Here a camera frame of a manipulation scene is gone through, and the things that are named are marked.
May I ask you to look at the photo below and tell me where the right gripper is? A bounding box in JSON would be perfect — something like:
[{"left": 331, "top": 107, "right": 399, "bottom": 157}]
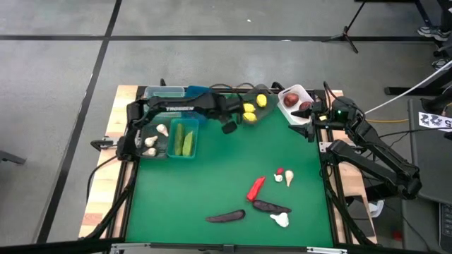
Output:
[{"left": 288, "top": 100, "right": 333, "bottom": 143}]

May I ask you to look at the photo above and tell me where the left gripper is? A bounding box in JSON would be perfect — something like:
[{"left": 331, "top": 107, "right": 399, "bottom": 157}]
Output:
[{"left": 211, "top": 95, "right": 248, "bottom": 135}]

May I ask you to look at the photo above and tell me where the green cucumber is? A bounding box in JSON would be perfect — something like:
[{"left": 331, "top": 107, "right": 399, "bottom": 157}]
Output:
[
  {"left": 174, "top": 122, "right": 186, "bottom": 157},
  {"left": 182, "top": 131, "right": 195, "bottom": 157}
]

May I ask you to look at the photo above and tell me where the white plastic bin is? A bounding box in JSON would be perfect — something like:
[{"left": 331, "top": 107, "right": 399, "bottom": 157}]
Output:
[{"left": 277, "top": 83, "right": 321, "bottom": 126}]

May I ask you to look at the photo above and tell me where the dark transparent plastic bin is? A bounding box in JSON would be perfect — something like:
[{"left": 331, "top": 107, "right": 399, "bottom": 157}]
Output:
[{"left": 239, "top": 84, "right": 280, "bottom": 126}]

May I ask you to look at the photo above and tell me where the teal plastic bin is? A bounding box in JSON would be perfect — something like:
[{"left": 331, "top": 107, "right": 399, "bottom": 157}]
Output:
[{"left": 166, "top": 118, "right": 200, "bottom": 159}]

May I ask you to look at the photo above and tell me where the blue plastic bin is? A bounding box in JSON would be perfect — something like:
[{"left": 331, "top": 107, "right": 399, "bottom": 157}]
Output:
[{"left": 186, "top": 85, "right": 213, "bottom": 124}]

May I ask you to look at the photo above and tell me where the clear plastic bin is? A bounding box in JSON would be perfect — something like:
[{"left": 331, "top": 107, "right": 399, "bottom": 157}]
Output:
[{"left": 143, "top": 85, "right": 186, "bottom": 119}]

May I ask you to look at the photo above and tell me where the dark grey plastic bin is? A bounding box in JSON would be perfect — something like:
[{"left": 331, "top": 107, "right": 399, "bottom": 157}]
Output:
[{"left": 138, "top": 121, "right": 170, "bottom": 159}]

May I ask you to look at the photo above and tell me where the dark purple eggplant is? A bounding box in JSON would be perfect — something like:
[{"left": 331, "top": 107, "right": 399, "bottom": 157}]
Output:
[
  {"left": 252, "top": 199, "right": 293, "bottom": 214},
  {"left": 205, "top": 209, "right": 246, "bottom": 224}
]

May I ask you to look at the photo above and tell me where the black desk foot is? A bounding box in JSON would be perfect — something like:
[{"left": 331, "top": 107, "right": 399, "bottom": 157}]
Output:
[{"left": 383, "top": 66, "right": 452, "bottom": 97}]

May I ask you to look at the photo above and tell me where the black tripod stand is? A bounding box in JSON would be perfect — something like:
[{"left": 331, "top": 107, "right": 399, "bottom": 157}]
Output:
[{"left": 320, "top": 0, "right": 368, "bottom": 54}]

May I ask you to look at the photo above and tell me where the large white garlic bulb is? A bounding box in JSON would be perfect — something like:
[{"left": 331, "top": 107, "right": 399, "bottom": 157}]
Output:
[{"left": 269, "top": 212, "right": 290, "bottom": 229}]

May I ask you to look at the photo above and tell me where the green table mat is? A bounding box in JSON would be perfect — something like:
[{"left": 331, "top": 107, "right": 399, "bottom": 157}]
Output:
[{"left": 125, "top": 87, "right": 335, "bottom": 248}]

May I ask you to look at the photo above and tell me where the small white object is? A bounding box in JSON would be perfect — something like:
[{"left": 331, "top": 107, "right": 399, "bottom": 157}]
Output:
[{"left": 368, "top": 199, "right": 385, "bottom": 219}]

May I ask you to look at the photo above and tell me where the white paper marker tag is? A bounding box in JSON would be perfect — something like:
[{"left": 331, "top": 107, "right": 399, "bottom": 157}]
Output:
[{"left": 418, "top": 111, "right": 452, "bottom": 133}]

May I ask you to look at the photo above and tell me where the dark grey desk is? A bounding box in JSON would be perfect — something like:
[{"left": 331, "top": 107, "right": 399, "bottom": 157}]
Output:
[{"left": 408, "top": 97, "right": 452, "bottom": 205}]

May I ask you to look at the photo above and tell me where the black table clamp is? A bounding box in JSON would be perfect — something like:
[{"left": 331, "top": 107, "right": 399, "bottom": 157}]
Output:
[{"left": 90, "top": 138, "right": 119, "bottom": 152}]

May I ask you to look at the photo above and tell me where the person's shoe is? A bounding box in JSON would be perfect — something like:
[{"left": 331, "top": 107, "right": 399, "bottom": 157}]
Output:
[
  {"left": 416, "top": 25, "right": 452, "bottom": 40},
  {"left": 431, "top": 57, "right": 452, "bottom": 71}
]

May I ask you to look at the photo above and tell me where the black keyboard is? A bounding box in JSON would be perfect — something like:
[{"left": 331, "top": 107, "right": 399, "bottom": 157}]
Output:
[{"left": 439, "top": 202, "right": 452, "bottom": 252}]

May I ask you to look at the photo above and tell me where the white cable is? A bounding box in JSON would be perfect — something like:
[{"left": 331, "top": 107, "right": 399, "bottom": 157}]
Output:
[{"left": 363, "top": 59, "right": 452, "bottom": 116}]

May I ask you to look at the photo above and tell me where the black cable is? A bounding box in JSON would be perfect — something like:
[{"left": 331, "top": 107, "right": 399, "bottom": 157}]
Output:
[{"left": 85, "top": 155, "right": 119, "bottom": 204}]

